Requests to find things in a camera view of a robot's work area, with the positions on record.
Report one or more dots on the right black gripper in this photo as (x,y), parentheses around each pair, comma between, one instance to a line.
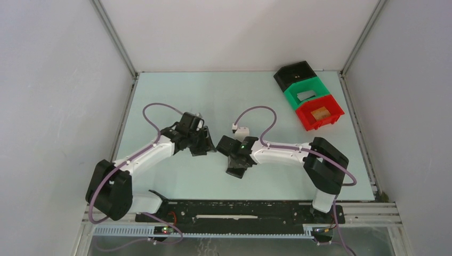
(232,164)

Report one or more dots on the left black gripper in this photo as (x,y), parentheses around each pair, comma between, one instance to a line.
(206,142)

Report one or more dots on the red plastic bin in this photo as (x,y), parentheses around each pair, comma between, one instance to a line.
(308,121)

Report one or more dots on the white card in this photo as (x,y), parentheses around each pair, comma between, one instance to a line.
(306,95)

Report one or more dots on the orange card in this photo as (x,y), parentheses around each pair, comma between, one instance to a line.
(321,113)

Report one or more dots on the black plastic bin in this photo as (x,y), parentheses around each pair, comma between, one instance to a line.
(293,73)

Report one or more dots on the green plastic bin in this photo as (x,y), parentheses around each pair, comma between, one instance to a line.
(314,84)

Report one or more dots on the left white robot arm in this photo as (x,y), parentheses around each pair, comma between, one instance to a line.
(111,187)

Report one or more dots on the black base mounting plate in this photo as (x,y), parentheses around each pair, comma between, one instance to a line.
(247,217)

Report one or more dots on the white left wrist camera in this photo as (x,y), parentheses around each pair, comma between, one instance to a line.
(200,120)

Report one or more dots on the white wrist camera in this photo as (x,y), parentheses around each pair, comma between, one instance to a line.
(240,132)
(200,120)

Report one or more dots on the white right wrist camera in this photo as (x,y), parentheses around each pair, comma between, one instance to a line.
(240,132)

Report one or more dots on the aluminium frame rail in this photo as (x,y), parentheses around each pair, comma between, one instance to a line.
(139,225)

